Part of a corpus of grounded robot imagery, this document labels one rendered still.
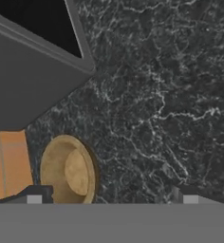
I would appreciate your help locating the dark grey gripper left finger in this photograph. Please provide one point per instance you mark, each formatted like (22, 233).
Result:
(34, 193)

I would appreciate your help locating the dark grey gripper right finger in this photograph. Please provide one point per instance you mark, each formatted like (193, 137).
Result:
(190, 196)

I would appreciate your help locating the tan wooden bowl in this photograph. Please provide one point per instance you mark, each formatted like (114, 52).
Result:
(58, 167)

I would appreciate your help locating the dark grey open cabinet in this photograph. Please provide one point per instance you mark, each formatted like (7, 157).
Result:
(28, 82)

